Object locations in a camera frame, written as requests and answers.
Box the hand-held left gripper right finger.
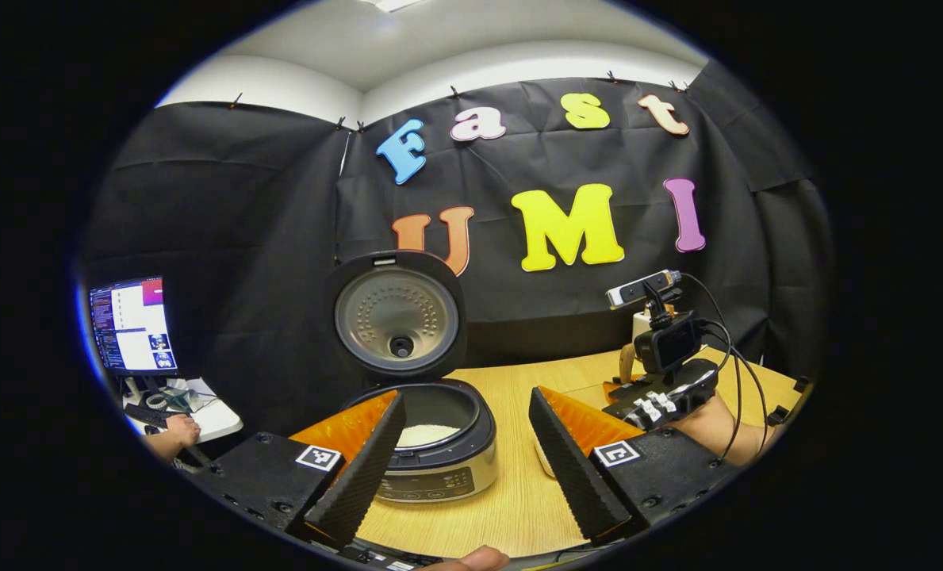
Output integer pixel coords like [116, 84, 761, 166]
[528, 386, 746, 546]

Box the black keyboard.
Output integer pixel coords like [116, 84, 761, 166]
[125, 403, 180, 430]

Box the clear plastic rice container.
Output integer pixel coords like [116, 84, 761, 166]
[533, 379, 638, 478]

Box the dark silver rice cooker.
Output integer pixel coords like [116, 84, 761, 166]
[327, 250, 500, 505]

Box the white side table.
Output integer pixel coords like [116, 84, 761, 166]
[122, 377, 243, 443]

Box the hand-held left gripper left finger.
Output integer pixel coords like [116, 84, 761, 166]
[171, 389, 407, 548]

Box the black backdrop cloth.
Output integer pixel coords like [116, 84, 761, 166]
[79, 59, 837, 441]

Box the computer monitor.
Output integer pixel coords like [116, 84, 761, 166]
[88, 276, 178, 376]

